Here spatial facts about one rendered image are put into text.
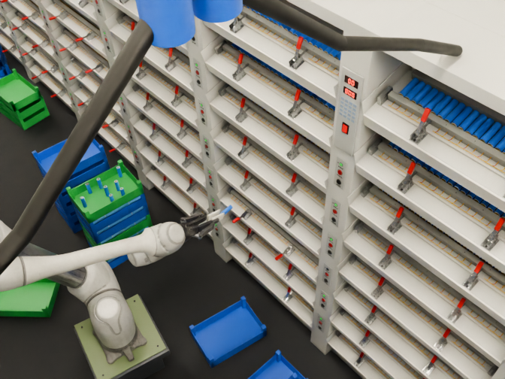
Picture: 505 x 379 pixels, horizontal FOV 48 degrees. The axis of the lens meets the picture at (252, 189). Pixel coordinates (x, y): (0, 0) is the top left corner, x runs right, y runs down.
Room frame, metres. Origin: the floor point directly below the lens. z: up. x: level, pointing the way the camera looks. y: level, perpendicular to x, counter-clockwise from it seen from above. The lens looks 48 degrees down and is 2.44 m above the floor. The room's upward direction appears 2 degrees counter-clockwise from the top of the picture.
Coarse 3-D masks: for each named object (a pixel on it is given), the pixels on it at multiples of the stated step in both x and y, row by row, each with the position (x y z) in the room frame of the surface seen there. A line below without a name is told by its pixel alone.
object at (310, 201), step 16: (224, 128) 1.69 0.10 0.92; (224, 144) 1.64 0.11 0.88; (240, 144) 1.61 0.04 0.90; (256, 144) 1.58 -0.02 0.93; (240, 160) 1.55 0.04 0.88; (256, 160) 1.53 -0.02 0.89; (272, 160) 1.51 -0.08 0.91; (256, 176) 1.49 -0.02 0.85; (272, 176) 1.45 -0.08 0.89; (288, 176) 1.43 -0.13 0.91; (288, 192) 1.37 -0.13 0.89; (304, 192) 1.35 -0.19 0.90; (320, 192) 1.33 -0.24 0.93; (304, 208) 1.29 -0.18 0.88; (320, 208) 1.28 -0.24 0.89; (320, 224) 1.23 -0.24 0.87
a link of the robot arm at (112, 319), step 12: (96, 300) 1.19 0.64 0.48; (108, 300) 1.18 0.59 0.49; (120, 300) 1.19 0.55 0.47; (96, 312) 1.13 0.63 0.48; (108, 312) 1.13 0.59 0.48; (120, 312) 1.14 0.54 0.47; (96, 324) 1.10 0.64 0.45; (108, 324) 1.09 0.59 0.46; (120, 324) 1.10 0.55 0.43; (132, 324) 1.14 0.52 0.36; (108, 336) 1.08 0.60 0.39; (120, 336) 1.08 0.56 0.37; (132, 336) 1.13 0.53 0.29
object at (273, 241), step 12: (228, 192) 1.69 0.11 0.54; (228, 204) 1.64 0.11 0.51; (240, 204) 1.63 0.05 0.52; (252, 228) 1.50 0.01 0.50; (264, 228) 1.49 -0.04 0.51; (264, 240) 1.46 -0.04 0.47; (276, 240) 1.43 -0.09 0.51; (300, 264) 1.30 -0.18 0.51; (312, 264) 1.29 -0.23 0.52; (312, 276) 1.24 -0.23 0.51
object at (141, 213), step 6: (144, 210) 1.81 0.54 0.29; (78, 216) 1.79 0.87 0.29; (132, 216) 1.77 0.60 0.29; (138, 216) 1.79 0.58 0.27; (144, 216) 1.81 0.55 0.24; (120, 222) 1.74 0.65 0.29; (126, 222) 1.75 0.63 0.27; (132, 222) 1.77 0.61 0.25; (114, 228) 1.71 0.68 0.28; (120, 228) 1.73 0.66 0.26; (90, 234) 1.69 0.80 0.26; (96, 234) 1.66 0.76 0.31; (102, 234) 1.67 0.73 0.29; (108, 234) 1.69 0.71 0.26; (96, 240) 1.65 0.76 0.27; (102, 240) 1.67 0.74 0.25
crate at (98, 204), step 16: (96, 176) 1.90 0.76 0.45; (112, 176) 1.94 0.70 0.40; (128, 176) 1.94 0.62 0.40; (80, 192) 1.84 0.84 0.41; (96, 192) 1.84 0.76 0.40; (112, 192) 1.84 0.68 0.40; (128, 192) 1.83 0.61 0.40; (80, 208) 1.70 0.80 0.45; (96, 208) 1.74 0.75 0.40; (112, 208) 1.72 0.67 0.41
